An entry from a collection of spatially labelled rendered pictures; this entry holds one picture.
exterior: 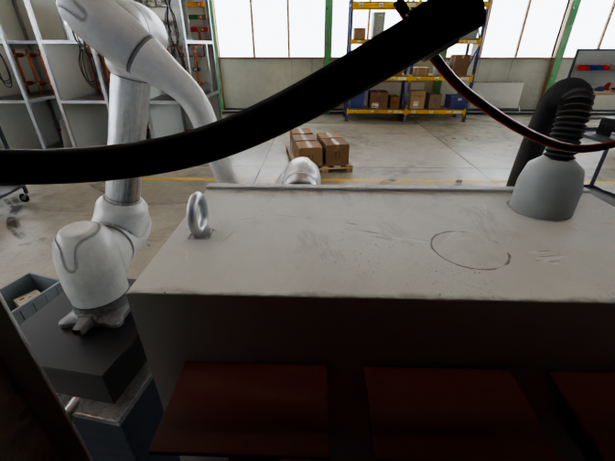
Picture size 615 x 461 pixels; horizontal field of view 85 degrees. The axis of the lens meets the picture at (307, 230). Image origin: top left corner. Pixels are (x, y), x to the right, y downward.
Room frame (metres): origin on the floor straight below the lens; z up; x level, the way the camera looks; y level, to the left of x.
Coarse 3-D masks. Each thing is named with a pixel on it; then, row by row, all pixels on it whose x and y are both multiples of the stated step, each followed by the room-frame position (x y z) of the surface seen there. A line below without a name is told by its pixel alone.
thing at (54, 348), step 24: (48, 312) 0.78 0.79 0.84; (48, 336) 0.68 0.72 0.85; (72, 336) 0.68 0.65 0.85; (96, 336) 0.67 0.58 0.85; (120, 336) 0.67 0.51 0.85; (48, 360) 0.59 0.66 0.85; (72, 360) 0.59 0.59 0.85; (96, 360) 0.59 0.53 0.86; (120, 360) 0.60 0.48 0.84; (144, 360) 0.67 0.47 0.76; (72, 384) 0.56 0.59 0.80; (96, 384) 0.55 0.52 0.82; (120, 384) 0.57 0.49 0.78
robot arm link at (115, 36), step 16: (64, 0) 0.83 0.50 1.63; (80, 0) 0.82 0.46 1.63; (96, 0) 0.83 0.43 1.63; (112, 0) 0.87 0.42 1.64; (64, 16) 0.83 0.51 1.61; (80, 16) 0.82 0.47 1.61; (96, 16) 0.82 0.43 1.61; (112, 16) 0.83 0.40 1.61; (128, 16) 0.85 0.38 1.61; (144, 16) 0.95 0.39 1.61; (80, 32) 0.82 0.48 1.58; (96, 32) 0.81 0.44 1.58; (112, 32) 0.81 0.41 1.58; (128, 32) 0.83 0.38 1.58; (144, 32) 0.85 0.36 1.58; (96, 48) 0.83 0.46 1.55; (112, 48) 0.81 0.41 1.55; (128, 48) 0.82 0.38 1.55
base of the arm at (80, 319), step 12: (120, 300) 0.77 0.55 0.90; (72, 312) 0.75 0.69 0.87; (84, 312) 0.72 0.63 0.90; (96, 312) 0.72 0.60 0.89; (108, 312) 0.74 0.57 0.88; (120, 312) 0.75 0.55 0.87; (60, 324) 0.71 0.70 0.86; (72, 324) 0.71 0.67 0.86; (84, 324) 0.69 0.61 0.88; (96, 324) 0.71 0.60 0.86; (108, 324) 0.71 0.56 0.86; (120, 324) 0.71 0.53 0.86
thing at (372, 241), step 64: (256, 192) 0.40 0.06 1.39; (320, 192) 0.40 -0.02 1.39; (384, 192) 0.40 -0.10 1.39; (448, 192) 0.40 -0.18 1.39; (192, 256) 0.25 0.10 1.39; (256, 256) 0.25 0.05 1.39; (320, 256) 0.25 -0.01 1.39; (384, 256) 0.25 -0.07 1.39; (448, 256) 0.25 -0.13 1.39; (512, 256) 0.25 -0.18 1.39; (576, 256) 0.25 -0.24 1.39; (192, 320) 0.20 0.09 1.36; (256, 320) 0.20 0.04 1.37; (320, 320) 0.20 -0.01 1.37; (384, 320) 0.19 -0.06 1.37; (448, 320) 0.19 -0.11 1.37; (512, 320) 0.19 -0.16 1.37; (576, 320) 0.19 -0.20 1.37; (576, 448) 0.19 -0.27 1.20
